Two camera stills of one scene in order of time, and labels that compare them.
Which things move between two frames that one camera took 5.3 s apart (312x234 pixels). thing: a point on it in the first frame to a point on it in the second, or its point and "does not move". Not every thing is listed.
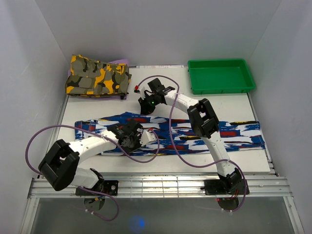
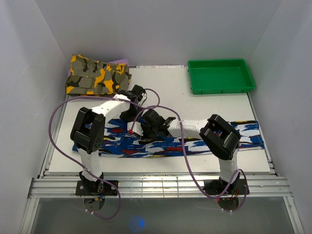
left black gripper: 127,150 to 124,115
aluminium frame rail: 165,187 does not move
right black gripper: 146,109 to 144,126
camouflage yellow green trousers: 93,78 does not move
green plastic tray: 220,76 does not move
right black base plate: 214,187 does not move
